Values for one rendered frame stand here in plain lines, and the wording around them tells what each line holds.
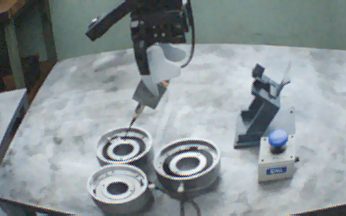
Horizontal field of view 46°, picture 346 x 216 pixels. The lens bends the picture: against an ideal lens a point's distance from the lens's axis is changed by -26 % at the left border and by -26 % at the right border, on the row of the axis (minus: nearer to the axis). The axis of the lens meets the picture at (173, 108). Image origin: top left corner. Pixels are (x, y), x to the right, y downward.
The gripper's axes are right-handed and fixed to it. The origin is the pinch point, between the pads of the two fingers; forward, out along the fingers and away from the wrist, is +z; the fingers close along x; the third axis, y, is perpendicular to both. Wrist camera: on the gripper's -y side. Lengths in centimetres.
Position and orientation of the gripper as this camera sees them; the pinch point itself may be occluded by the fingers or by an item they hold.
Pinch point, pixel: (152, 83)
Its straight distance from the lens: 86.6
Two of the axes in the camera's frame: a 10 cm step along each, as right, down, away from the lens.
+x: 1.6, -5.6, 8.2
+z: 1.6, 8.3, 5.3
